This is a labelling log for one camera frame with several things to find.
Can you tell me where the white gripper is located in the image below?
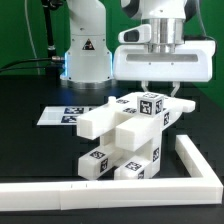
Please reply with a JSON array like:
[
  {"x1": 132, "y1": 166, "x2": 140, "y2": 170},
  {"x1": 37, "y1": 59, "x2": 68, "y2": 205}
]
[{"x1": 113, "y1": 40, "x2": 216, "y2": 95}]

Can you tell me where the white chair seat part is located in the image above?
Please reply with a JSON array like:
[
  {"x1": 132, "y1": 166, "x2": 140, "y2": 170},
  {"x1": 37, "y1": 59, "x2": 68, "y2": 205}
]
[{"x1": 100, "y1": 111, "x2": 162, "y2": 178}]

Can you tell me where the white chair back part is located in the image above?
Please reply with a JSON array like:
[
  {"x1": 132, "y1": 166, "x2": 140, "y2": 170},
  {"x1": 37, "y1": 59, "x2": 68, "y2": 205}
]
[{"x1": 77, "y1": 92, "x2": 196, "y2": 152}]

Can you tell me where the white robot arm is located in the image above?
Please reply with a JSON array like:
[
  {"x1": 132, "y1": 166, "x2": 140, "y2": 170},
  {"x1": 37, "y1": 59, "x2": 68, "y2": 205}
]
[{"x1": 61, "y1": 0, "x2": 216, "y2": 88}]

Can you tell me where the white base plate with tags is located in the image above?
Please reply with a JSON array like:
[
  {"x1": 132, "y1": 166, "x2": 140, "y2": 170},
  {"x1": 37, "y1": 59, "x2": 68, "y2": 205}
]
[{"x1": 37, "y1": 106, "x2": 95, "y2": 126}]

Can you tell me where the black cable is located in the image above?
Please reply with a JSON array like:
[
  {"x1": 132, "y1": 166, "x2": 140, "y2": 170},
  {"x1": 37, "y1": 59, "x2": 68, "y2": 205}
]
[{"x1": 0, "y1": 57, "x2": 66, "y2": 75}]

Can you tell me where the black camera stand pole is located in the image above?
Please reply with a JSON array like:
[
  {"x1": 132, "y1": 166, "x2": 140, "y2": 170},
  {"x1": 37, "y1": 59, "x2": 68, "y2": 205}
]
[{"x1": 41, "y1": 0, "x2": 63, "y2": 76}]

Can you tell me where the white U-shaped frame obstacle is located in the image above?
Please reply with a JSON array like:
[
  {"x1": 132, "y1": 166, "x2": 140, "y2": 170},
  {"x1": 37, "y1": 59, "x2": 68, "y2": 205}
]
[{"x1": 0, "y1": 135, "x2": 223, "y2": 211}]

